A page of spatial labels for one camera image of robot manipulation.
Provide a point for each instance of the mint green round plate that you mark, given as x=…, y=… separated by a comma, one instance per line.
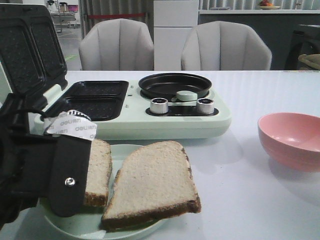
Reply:
x=86, y=224

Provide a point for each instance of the right silver control knob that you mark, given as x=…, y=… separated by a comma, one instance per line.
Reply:
x=205, y=106

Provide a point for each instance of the black round frying pan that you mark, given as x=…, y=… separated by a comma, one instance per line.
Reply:
x=166, y=85

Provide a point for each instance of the mint green sandwich maker lid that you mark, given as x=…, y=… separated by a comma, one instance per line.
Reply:
x=30, y=52

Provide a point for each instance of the right beige upholstered chair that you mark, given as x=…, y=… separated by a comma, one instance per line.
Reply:
x=225, y=46

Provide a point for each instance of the fruit bowl on counter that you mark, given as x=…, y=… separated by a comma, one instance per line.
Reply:
x=267, y=5

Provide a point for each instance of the bread slice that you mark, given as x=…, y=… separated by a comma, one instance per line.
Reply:
x=155, y=182
x=98, y=175

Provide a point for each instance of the grey kitchen counter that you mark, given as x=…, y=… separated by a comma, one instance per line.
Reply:
x=287, y=33

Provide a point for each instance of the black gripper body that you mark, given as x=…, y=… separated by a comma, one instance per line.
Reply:
x=25, y=159

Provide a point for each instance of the left beige upholstered chair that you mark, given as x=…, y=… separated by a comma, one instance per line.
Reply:
x=117, y=45

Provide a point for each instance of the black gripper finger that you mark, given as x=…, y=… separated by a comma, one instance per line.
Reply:
x=74, y=132

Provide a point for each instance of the silver control knob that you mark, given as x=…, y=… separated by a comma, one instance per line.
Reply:
x=205, y=106
x=159, y=105

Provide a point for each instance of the pink bowl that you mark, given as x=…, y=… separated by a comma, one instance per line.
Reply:
x=292, y=139

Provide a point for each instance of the beige upholstered chair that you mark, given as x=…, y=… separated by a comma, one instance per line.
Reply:
x=117, y=45
x=225, y=46

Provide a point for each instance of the mint green breakfast maker base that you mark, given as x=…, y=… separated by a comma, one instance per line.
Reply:
x=120, y=112

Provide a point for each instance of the left silver control knob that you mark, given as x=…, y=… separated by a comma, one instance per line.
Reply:
x=159, y=105

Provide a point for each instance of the white cabinet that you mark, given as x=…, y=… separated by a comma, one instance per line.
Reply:
x=172, y=22

